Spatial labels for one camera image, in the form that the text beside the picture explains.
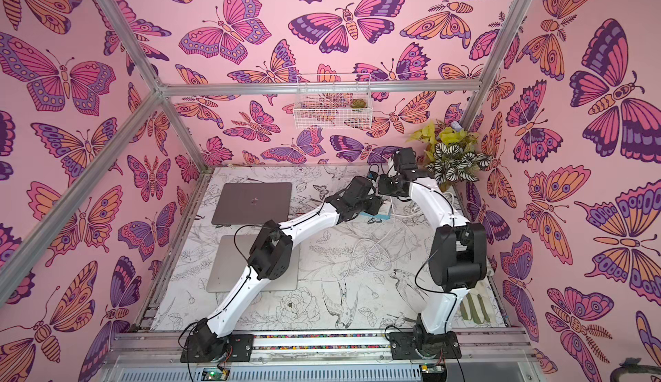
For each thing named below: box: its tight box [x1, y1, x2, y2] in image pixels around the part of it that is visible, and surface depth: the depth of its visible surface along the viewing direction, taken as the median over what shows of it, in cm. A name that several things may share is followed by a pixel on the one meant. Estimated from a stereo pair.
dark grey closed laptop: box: [211, 182, 293, 226], surface depth 112 cm
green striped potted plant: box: [406, 120, 493, 192], surface depth 93 cm
